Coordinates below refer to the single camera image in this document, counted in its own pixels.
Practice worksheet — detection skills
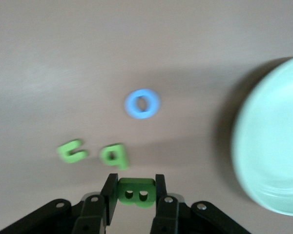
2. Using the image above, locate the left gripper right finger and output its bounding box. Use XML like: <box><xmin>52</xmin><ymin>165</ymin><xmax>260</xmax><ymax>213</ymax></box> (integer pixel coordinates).
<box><xmin>155</xmin><ymin>174</ymin><xmax>250</xmax><ymax>234</ymax></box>

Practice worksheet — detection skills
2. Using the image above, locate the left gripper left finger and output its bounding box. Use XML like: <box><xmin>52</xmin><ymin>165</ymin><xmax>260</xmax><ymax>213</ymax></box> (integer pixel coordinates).
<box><xmin>0</xmin><ymin>173</ymin><xmax>119</xmax><ymax>234</ymax></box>

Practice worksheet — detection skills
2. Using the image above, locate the green letter B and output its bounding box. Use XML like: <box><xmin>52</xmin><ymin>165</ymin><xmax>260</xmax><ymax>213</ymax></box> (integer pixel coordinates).
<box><xmin>117</xmin><ymin>177</ymin><xmax>157</xmax><ymax>209</ymax></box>

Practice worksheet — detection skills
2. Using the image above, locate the green letter u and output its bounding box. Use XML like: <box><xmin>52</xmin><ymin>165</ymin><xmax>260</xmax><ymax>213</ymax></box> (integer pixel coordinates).
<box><xmin>56</xmin><ymin>138</ymin><xmax>88</xmax><ymax>164</ymax></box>

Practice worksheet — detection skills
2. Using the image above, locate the green letter q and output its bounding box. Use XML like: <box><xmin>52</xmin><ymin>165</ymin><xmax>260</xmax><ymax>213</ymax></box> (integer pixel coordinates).
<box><xmin>99</xmin><ymin>143</ymin><xmax>130</xmax><ymax>171</ymax></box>

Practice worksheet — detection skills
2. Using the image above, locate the blue letter O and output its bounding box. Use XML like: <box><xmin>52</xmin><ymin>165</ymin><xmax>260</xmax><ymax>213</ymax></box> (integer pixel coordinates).
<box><xmin>124</xmin><ymin>89</ymin><xmax>162</xmax><ymax>120</ymax></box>

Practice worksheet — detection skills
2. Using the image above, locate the light green plate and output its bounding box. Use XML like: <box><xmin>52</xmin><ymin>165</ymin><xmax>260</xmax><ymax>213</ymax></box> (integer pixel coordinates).
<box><xmin>230</xmin><ymin>55</ymin><xmax>293</xmax><ymax>216</ymax></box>

